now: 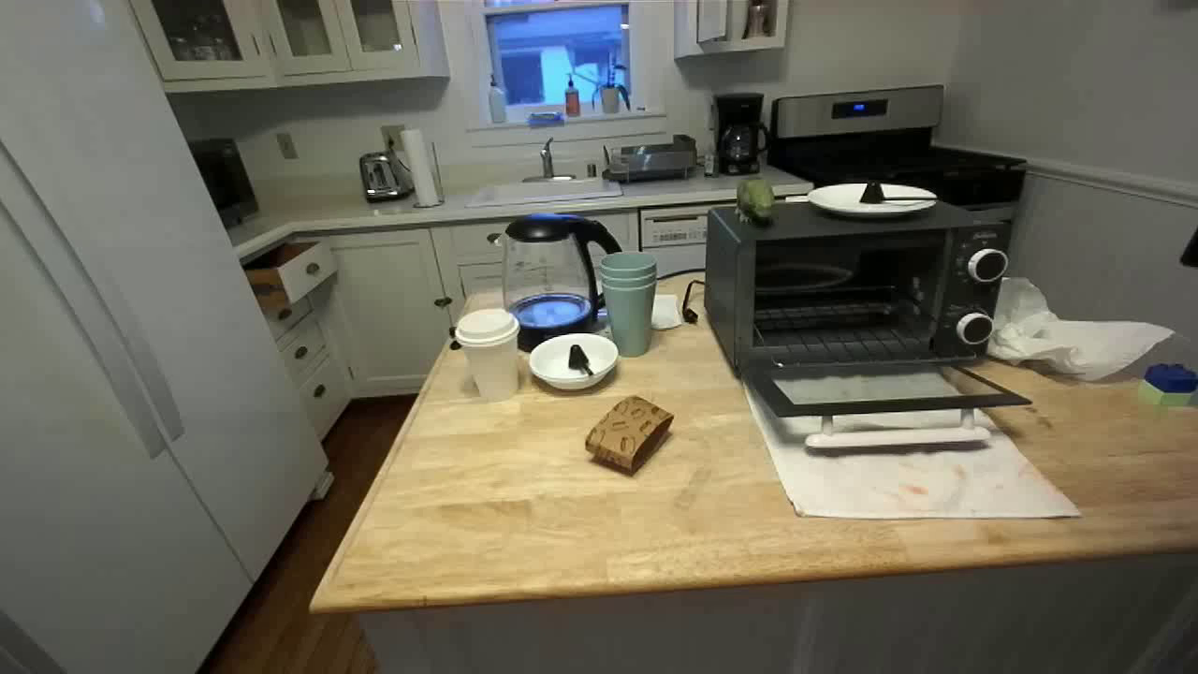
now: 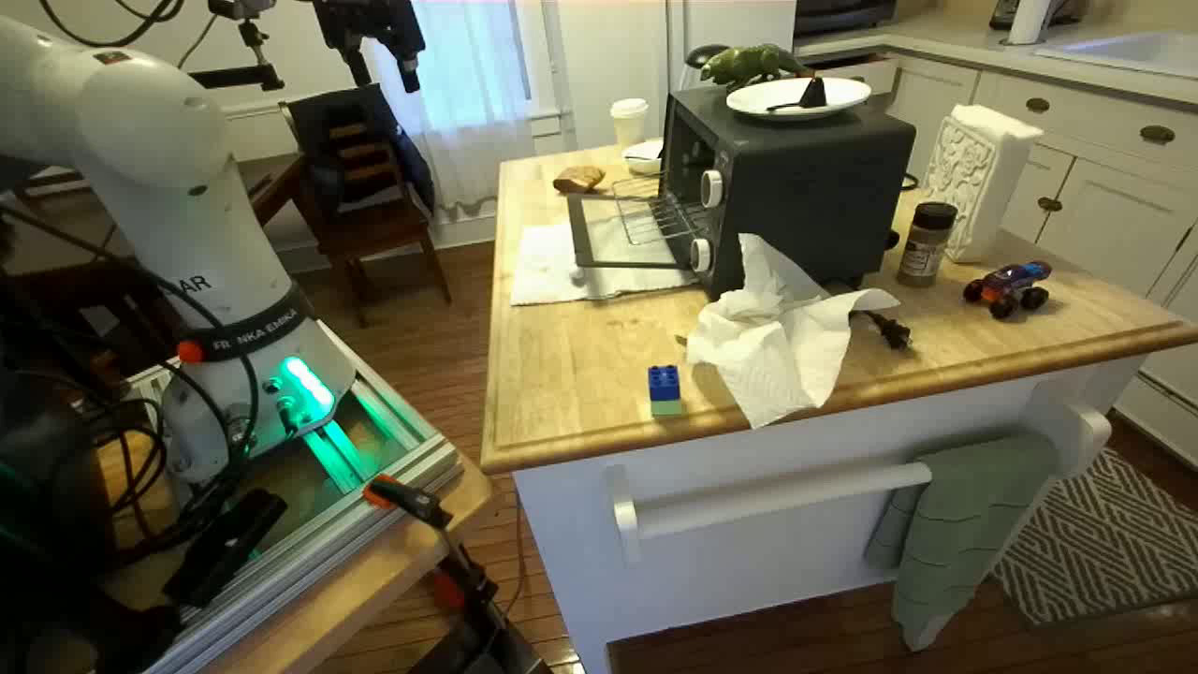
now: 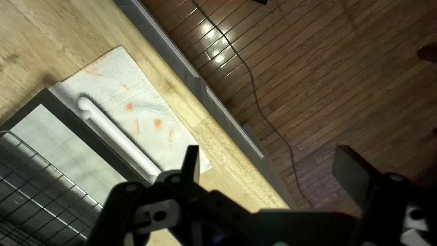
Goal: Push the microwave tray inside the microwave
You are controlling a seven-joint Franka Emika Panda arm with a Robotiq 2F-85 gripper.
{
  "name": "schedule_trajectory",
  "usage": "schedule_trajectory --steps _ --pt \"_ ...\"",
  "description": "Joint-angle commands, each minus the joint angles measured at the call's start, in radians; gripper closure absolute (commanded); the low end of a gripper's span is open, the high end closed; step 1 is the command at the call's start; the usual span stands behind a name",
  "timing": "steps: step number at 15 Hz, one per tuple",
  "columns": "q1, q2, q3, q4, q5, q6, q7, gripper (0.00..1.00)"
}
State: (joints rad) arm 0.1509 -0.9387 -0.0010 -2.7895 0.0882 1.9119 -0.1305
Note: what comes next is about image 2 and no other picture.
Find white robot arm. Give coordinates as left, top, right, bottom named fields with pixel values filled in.
left=0, top=21, right=356, bottom=487

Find blue green sponge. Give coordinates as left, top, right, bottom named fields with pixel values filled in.
left=646, top=365, right=684, bottom=421

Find white cloth under oven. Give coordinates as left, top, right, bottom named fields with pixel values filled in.
left=509, top=220, right=690, bottom=303

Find glass oven door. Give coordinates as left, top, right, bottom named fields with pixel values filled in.
left=567, top=194, right=691, bottom=271

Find white kitchen island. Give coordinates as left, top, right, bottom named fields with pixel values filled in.
left=479, top=154, right=1196, bottom=674

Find brown bread piece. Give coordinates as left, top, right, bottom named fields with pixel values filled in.
left=552, top=165, right=608, bottom=194

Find crumpled white paper towel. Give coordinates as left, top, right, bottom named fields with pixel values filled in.
left=684, top=231, right=895, bottom=429

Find white small bowl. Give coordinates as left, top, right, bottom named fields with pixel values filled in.
left=625, top=139, right=661, bottom=177

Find white paper cup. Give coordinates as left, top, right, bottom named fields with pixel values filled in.
left=612, top=98, right=646, bottom=147

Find black toaster oven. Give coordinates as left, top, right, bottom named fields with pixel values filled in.
left=659, top=90, right=914, bottom=295

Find dark wooden chair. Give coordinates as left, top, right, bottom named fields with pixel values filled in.
left=283, top=87, right=448, bottom=321

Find green plant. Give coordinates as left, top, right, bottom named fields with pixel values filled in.
left=684, top=46, right=805, bottom=90

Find white plate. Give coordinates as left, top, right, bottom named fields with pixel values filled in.
left=728, top=74, right=871, bottom=125

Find orange black clamp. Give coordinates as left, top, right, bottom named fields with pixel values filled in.
left=364, top=474, right=554, bottom=674

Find dark utensil on plate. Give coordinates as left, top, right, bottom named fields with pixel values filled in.
left=766, top=74, right=827, bottom=112

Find spice jar black lid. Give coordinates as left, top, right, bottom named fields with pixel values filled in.
left=899, top=202, right=958, bottom=284

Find green hanging towel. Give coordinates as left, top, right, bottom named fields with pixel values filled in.
left=864, top=431, right=1056, bottom=651

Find blue red toy truck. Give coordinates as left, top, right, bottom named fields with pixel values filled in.
left=961, top=264, right=1053, bottom=320

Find black flat device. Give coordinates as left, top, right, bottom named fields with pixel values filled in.
left=164, top=492, right=283, bottom=606

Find white towel bar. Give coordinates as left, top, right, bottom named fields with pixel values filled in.
left=612, top=405, right=1113, bottom=562

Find white kitchen cabinets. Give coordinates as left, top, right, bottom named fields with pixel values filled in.
left=796, top=29, right=1198, bottom=465

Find patterned floor rug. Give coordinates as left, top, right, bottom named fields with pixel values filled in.
left=996, top=449, right=1198, bottom=631

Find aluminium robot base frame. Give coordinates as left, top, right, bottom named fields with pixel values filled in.
left=147, top=321, right=462, bottom=674

